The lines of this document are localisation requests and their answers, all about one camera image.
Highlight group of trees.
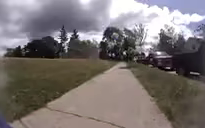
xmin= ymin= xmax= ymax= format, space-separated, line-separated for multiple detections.
xmin=99 ymin=23 xmax=149 ymax=63

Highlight grey concrete sidewalk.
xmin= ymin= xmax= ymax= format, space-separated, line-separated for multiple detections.
xmin=9 ymin=61 xmax=174 ymax=128

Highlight row of trees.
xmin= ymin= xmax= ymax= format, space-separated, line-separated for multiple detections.
xmin=3 ymin=25 xmax=100 ymax=60

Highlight dark red car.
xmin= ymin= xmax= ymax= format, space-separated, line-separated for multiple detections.
xmin=148 ymin=50 xmax=174 ymax=71

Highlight grass field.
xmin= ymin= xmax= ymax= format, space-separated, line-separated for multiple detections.
xmin=0 ymin=56 xmax=119 ymax=123

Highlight grass verge strip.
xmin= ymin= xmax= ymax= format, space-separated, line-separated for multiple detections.
xmin=126 ymin=61 xmax=205 ymax=128

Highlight dark vehicle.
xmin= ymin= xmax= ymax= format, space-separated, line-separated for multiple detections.
xmin=172 ymin=37 xmax=205 ymax=78

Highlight building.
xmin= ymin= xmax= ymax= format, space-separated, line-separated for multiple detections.
xmin=183 ymin=35 xmax=205 ymax=53

